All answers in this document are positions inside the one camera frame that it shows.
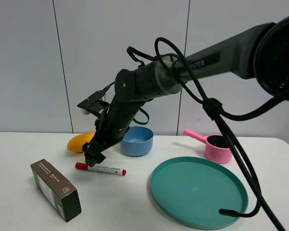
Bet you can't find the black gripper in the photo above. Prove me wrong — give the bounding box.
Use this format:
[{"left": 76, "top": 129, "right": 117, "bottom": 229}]
[{"left": 81, "top": 98, "right": 144, "bottom": 167}]

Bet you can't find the red white marker pen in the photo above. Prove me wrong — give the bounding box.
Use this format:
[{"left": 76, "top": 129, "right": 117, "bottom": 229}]
[{"left": 75, "top": 162, "right": 127, "bottom": 176}]

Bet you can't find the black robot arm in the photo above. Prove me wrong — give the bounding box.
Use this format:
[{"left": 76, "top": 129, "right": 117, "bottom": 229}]
[{"left": 79, "top": 17, "right": 289, "bottom": 166}]

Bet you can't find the yellow mango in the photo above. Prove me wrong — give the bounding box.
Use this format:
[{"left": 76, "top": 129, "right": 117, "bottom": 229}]
[{"left": 67, "top": 132, "right": 95, "bottom": 153}]

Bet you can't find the brown cardboard box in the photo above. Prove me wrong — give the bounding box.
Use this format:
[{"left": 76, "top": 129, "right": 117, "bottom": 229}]
[{"left": 30, "top": 159, "right": 82, "bottom": 222}]

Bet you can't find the blue bowl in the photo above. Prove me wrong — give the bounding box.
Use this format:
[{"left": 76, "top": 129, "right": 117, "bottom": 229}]
[{"left": 120, "top": 126, "right": 154, "bottom": 157}]

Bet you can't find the green round plate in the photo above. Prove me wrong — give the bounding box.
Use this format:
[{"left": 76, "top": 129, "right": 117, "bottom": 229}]
[{"left": 149, "top": 156, "right": 249, "bottom": 230}]

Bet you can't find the pink saucepan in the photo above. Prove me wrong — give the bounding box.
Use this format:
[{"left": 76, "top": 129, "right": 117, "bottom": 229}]
[{"left": 183, "top": 129, "right": 233, "bottom": 164}]

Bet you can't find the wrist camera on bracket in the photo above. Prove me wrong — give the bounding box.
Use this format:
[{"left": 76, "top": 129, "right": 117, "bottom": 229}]
[{"left": 77, "top": 90, "right": 109, "bottom": 117}]

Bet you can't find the black cable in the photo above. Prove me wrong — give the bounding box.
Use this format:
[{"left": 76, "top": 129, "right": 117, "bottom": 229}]
[{"left": 126, "top": 37, "right": 286, "bottom": 231}]

